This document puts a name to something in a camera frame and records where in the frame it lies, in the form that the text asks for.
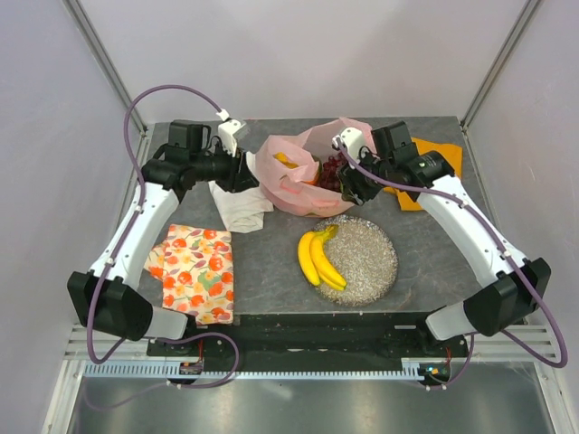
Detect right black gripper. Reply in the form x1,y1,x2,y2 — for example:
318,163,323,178
336,146,394,207

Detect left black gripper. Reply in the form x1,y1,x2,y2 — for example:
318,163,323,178
191,139,260,193

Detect pink plastic bag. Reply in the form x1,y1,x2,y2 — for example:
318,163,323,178
255,118,375,218

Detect speckled glass plate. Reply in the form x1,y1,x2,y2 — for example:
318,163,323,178
313,214,399,307

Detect yellow fake banana bunch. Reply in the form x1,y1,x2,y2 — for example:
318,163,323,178
297,224,347,291

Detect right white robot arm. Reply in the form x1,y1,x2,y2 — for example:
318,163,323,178
332,121,551,356

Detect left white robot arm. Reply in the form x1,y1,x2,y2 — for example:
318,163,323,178
67,118,259,355

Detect fake dark grapes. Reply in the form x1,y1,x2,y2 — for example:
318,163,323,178
318,153,346,193

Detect fake orange fruit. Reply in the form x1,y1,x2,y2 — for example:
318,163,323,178
303,174,319,185

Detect white folded cloth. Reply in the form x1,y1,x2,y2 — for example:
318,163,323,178
209,182,274,233

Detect floral patterned cloth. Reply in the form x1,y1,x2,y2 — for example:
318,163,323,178
144,224,234,326

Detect orange folded t-shirt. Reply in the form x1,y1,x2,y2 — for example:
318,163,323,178
383,137,463,212

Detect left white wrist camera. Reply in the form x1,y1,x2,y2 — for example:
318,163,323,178
217,118,248,156

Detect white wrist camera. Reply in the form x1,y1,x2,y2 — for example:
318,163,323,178
332,127,366,159
217,118,248,156

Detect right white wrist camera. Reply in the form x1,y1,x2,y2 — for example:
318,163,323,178
332,127,366,159

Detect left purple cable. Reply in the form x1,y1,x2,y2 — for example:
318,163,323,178
81,83,241,410

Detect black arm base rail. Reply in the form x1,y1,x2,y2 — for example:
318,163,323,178
145,311,467,363

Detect grey slotted cable duct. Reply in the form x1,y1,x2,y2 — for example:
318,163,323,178
82,360,450,381

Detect aluminium frame profile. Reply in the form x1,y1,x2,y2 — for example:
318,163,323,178
62,0,132,109

